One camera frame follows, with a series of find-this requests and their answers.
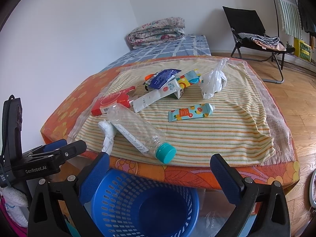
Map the white tissue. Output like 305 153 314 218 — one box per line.
98 120 117 155

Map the red cardboard box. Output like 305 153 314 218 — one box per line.
90 86 137 116

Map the clear plastic bottle teal cap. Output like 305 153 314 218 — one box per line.
107 103 176 164

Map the teal fruit print carton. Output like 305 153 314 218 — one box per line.
168 103 215 122

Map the white plastic bag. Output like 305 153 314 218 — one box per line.
199 58 229 99

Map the blue snack packet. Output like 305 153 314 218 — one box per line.
145 69 181 89

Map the white milk carton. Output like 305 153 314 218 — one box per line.
132 79 186 113

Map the colourful drink carton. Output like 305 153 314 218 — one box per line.
176 69 201 89

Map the orange bottle cap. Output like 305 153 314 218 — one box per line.
145 74 154 81

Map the orange floral bed sheet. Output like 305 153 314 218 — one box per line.
41 56 300 189

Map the blue plastic mesh basket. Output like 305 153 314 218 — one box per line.
91 169 199 236

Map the striped yellow towel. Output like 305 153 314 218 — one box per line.
75 58 276 167

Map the black clothes rack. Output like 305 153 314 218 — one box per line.
273 0 315 74

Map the blue checked bed sheet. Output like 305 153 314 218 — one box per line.
102 35 211 72

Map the striped cloth on chair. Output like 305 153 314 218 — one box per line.
238 33 280 45

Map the yellow green crate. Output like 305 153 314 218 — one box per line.
293 38 312 62

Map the folded floral quilt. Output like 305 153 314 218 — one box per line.
127 17 185 49

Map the black folding chair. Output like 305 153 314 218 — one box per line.
223 7 295 84

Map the striped hanging towel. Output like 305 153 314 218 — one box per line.
277 0 302 39

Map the white ring light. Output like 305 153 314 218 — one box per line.
308 170 316 209

